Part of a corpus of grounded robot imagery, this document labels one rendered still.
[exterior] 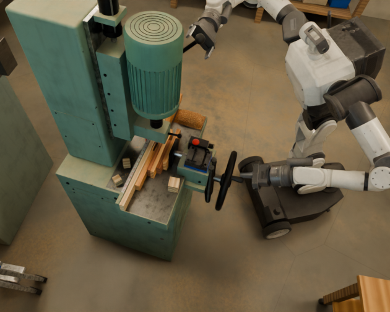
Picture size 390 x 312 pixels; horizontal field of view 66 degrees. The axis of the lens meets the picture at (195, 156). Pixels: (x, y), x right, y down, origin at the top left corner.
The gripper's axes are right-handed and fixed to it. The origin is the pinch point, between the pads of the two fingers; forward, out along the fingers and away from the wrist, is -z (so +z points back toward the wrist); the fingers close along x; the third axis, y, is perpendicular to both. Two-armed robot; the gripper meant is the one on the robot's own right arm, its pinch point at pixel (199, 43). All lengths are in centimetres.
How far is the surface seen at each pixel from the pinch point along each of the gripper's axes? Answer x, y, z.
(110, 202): 24, 65, -46
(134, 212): 23, 36, -56
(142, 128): 6.6, 27.9, -27.6
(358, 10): 152, -3, 260
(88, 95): -17.8, 23.2, -35.0
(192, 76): 63, 120, 129
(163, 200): 29, 30, -47
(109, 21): -28.1, -1.1, -28.0
